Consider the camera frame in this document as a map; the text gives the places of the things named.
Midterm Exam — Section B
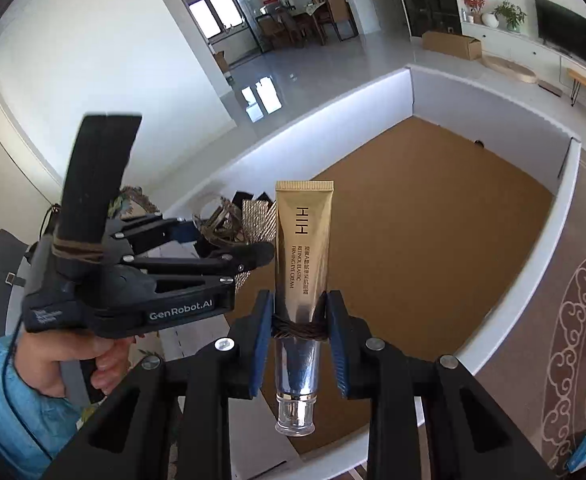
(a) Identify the glass sliding door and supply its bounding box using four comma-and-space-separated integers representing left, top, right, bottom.
180, 0, 284, 66

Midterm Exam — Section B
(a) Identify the gold cream tube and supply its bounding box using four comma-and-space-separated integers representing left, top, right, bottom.
273, 180, 335, 436

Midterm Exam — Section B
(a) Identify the black strip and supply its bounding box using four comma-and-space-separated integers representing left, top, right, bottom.
54, 114, 144, 266

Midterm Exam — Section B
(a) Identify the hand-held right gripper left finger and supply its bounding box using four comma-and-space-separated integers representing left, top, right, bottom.
40, 289, 276, 480

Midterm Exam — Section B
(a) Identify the cardboard box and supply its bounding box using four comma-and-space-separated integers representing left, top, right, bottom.
421, 30, 483, 61

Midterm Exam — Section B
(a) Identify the white television console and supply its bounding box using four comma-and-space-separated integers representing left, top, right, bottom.
460, 20, 586, 106

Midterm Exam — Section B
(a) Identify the person's left forearm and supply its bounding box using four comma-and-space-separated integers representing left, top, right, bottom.
0, 335, 81, 478

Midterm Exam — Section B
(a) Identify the gold woven pouch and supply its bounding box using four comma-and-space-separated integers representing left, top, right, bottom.
243, 199, 279, 286

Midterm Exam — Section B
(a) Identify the round beige floor cushion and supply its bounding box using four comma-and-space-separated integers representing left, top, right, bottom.
483, 55, 539, 86

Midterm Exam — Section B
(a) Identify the green potted plant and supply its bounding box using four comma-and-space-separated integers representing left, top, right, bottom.
492, 1, 528, 33

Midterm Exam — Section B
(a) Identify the bundle of brown hair ties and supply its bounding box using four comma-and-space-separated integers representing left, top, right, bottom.
193, 197, 246, 247

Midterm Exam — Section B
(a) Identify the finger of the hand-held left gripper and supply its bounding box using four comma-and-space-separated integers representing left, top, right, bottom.
120, 241, 277, 286
105, 214, 200, 257

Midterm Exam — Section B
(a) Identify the white storage box cork bottom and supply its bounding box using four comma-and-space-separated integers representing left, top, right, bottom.
123, 62, 583, 480

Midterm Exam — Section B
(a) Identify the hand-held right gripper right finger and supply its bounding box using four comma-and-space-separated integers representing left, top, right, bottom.
324, 289, 559, 480

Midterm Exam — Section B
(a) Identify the person's left hand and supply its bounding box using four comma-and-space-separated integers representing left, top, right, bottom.
13, 332, 136, 401

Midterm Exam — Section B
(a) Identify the wooden dining chair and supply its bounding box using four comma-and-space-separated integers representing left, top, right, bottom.
325, 0, 359, 43

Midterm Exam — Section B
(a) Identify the brown hair tie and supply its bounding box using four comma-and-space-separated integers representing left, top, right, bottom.
271, 315, 330, 343
50, 237, 108, 263

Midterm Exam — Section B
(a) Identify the red flower arrangement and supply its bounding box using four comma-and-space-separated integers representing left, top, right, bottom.
460, 0, 489, 23

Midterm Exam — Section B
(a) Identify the black television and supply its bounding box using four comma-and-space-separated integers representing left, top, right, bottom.
533, 0, 586, 78

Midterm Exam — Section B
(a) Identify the ornate patterned ornament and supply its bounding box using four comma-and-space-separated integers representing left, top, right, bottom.
108, 185, 161, 221

